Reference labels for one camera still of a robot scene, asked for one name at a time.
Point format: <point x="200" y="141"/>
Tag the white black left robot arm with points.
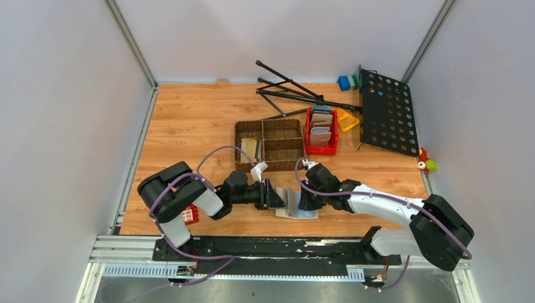
<point x="169" y="192"/>

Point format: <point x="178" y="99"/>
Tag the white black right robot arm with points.
<point x="428" y="227"/>

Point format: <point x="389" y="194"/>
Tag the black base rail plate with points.
<point x="295" y="256"/>

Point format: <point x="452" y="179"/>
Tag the yellow transparent tray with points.
<point x="346" y="120"/>

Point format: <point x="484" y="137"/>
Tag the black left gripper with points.
<point x="269" y="199"/>

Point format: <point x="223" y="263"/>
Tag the blue green toy block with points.
<point x="349" y="82"/>

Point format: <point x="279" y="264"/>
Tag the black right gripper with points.
<point x="305" y="204"/>

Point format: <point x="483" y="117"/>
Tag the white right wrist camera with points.
<point x="307" y="164"/>

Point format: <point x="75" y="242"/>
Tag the brown wicker divided basket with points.
<point x="282" y="141"/>

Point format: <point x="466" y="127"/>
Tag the red plastic bin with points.
<point x="332" y="147"/>

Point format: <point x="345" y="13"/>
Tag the card holders in red bin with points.
<point x="320" y="123"/>

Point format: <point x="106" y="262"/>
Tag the black folding music stand legs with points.
<point x="289" y="89"/>

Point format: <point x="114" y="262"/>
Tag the white card holder wallet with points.
<point x="291" y="210"/>

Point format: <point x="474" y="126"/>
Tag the black perforated music stand desk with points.
<point x="387" y="119"/>

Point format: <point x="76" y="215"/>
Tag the gold credit cards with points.
<point x="253" y="148"/>

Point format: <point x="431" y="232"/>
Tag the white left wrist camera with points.
<point x="257" y="170"/>

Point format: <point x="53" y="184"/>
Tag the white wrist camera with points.
<point x="307" y="164"/>
<point x="257" y="170"/>

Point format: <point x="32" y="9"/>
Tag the red white toy block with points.
<point x="190" y="215"/>

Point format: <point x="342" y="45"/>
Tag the red green small toy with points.
<point x="425" y="163"/>

